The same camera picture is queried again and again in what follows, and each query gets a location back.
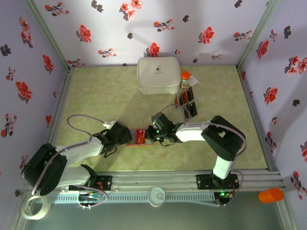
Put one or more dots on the clear tape roll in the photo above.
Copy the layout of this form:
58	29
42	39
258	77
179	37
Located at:
47	206

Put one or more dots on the orange card holder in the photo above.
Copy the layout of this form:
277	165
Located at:
133	143

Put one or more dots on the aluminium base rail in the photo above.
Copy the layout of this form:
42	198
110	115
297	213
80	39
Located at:
153	180

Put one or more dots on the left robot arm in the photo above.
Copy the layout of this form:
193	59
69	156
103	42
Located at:
81	149

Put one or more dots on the black credit card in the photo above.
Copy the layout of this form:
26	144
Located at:
193	107
190	94
180	100
187	106

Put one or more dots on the aluminium side rail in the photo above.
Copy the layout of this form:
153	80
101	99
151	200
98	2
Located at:
247	95
64	91

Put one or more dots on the orange-capped pill bottle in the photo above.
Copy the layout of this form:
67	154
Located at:
185	79

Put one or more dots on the white zip case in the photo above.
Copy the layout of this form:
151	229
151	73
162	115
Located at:
158	75

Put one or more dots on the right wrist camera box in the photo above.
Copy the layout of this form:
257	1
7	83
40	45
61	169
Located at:
161	121

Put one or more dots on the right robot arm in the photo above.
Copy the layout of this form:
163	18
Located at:
192	133

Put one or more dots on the orange plastic cup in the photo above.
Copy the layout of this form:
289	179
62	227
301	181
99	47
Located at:
271	195

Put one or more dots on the white paper tag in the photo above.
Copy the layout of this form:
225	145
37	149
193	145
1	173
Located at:
194	79

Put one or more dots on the aluminium corner post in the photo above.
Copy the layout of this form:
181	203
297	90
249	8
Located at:
256	33
48	33

